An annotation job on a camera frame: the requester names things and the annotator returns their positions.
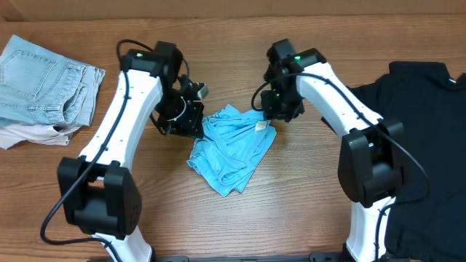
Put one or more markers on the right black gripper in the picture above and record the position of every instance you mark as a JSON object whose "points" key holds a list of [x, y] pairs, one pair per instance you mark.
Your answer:
{"points": [[278, 109]]}

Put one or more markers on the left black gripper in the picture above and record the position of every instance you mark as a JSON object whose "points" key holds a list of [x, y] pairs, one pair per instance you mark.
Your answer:
{"points": [[187, 121]]}

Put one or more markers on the light blue printed t-shirt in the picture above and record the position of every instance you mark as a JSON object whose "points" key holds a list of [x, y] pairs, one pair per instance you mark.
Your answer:
{"points": [[233, 146]]}

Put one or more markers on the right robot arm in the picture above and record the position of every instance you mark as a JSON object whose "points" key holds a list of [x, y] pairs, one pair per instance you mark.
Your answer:
{"points": [[372, 167]]}

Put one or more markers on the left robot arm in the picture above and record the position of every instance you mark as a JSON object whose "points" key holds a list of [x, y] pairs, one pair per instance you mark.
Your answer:
{"points": [[98, 193]]}

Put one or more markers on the folded light denim shorts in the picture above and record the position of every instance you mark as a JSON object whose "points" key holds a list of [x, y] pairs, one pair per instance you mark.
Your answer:
{"points": [[42, 87]]}

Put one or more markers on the folded white cloth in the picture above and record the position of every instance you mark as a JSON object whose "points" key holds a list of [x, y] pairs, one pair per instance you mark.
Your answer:
{"points": [[54, 135]]}

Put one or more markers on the black garment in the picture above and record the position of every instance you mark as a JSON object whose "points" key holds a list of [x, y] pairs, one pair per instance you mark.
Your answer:
{"points": [[430, 225]]}

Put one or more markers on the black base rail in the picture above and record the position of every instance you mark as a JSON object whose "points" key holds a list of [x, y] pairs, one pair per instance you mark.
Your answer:
{"points": [[313, 257]]}

